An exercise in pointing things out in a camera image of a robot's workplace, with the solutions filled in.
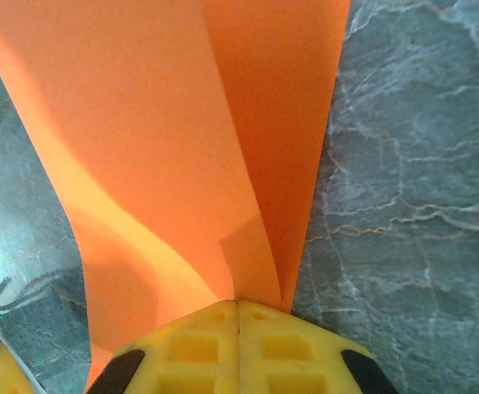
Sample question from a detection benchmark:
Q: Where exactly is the orange paper sheet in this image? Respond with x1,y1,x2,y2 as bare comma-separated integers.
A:
0,0,352,391

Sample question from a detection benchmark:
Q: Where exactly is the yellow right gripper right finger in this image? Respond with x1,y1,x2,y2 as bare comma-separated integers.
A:
239,299,401,394

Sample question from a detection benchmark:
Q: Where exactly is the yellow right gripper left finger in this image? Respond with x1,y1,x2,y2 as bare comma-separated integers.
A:
84,300,241,394

